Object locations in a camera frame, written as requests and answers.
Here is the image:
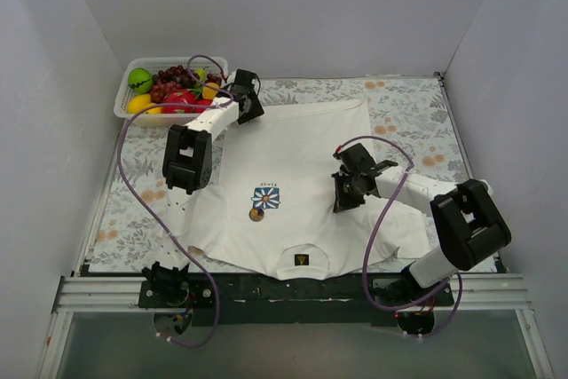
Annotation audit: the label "green toy fruit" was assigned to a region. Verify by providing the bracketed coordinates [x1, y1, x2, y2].
[127, 67, 154, 94]

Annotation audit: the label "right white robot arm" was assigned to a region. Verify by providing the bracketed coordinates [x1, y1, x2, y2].
[332, 138, 512, 310]

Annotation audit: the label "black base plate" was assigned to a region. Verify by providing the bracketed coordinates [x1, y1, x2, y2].
[138, 271, 456, 327]

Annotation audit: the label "red toy apple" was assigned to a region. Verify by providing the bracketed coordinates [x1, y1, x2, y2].
[193, 99, 212, 114]

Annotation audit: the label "dark red toy grapes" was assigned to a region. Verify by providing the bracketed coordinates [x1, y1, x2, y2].
[149, 65, 222, 103]

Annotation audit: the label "orange toy fruit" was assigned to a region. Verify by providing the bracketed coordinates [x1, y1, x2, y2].
[201, 82, 220, 100]

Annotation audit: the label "red toy dragon fruit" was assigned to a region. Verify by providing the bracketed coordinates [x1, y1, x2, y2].
[161, 90, 197, 114]

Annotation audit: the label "yellow toy mango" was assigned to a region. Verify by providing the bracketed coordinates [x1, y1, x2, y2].
[146, 103, 162, 114]

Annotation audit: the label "white plastic fruit basket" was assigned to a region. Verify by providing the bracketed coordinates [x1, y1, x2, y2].
[114, 57, 231, 128]

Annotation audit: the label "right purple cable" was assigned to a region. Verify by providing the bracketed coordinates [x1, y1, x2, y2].
[335, 134, 463, 338]

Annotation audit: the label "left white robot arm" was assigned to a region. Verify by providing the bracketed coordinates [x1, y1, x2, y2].
[143, 69, 264, 308]

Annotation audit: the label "white printed t-shirt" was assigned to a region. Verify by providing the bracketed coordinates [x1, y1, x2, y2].
[187, 100, 430, 280]

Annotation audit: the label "yellow toy lemon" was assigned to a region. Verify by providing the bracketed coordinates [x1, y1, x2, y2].
[127, 93, 152, 114]

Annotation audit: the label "aluminium frame rail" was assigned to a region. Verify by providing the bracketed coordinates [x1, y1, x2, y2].
[51, 273, 533, 313]

